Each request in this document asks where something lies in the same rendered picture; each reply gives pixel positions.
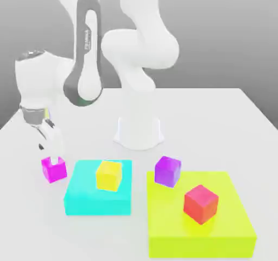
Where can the small red cube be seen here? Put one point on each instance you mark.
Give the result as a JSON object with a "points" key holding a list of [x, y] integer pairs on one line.
{"points": [[201, 204]]}

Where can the small yellow cube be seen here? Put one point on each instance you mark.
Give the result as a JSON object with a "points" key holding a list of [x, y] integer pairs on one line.
{"points": [[108, 176]]}

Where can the small purple cube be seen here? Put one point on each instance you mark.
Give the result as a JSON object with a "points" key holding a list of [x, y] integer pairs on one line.
{"points": [[167, 173]]}

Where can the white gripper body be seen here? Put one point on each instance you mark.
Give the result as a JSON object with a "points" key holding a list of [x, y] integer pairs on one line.
{"points": [[53, 142]]}

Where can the large cyan box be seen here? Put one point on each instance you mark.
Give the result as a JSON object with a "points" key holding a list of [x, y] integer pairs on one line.
{"points": [[86, 195]]}

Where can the small magenta cube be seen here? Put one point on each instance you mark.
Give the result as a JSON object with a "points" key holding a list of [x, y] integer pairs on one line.
{"points": [[54, 173]]}

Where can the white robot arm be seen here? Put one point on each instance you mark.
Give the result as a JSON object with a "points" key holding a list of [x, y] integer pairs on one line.
{"points": [[139, 54]]}

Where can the large yellow-green box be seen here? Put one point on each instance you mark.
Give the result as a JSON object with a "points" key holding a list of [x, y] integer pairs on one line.
{"points": [[173, 226]]}

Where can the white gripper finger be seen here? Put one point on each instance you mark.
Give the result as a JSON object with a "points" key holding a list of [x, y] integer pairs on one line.
{"points": [[54, 160]]}

